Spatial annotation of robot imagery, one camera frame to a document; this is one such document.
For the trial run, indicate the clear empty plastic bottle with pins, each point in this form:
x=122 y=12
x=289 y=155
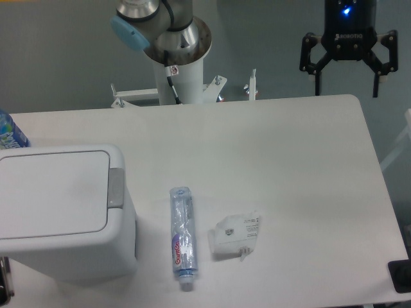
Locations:
x=183 y=238

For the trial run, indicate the blue labelled water bottle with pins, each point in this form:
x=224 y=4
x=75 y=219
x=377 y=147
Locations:
x=11 y=135

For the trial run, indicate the grey lid push button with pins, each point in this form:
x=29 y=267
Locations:
x=116 y=188

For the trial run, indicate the white bracket with bolt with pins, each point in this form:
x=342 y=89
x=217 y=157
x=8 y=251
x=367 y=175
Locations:
x=212 y=91

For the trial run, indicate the crumpled clear plastic bag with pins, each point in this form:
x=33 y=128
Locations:
x=235 y=236

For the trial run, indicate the white trash can lid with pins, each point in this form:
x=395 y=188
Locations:
x=53 y=194

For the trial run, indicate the black device at table corner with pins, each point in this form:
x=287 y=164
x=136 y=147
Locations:
x=400 y=275

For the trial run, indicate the white trash can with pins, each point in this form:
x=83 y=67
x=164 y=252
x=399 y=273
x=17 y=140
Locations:
x=110 y=252

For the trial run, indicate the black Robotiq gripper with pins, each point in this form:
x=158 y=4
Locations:
x=349 y=33

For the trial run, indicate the white upright bracket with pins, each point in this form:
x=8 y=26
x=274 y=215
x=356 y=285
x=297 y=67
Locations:
x=250 y=89

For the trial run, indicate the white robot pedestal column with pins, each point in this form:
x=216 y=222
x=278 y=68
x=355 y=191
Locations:
x=173 y=84

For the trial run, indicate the dark object at left edge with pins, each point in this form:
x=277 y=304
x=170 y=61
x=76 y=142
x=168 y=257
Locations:
x=7 y=289

